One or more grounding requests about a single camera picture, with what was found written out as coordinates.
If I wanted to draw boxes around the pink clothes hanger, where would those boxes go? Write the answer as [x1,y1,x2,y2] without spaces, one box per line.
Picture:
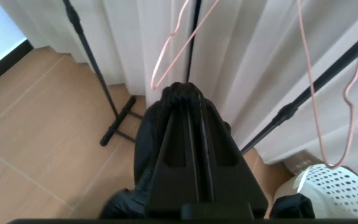
[150,0,221,91]
[296,0,358,170]

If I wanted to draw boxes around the black shorts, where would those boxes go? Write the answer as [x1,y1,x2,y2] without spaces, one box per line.
[99,81,233,219]

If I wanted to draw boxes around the black clothes rack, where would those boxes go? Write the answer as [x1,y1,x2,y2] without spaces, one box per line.
[62,0,358,156]

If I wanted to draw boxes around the white laundry basket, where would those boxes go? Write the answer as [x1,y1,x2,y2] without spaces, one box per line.
[273,163,358,219]

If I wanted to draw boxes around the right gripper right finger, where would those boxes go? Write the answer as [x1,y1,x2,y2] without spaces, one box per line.
[200,98,269,219]

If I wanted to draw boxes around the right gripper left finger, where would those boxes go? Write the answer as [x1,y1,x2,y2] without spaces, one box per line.
[144,101,203,219]

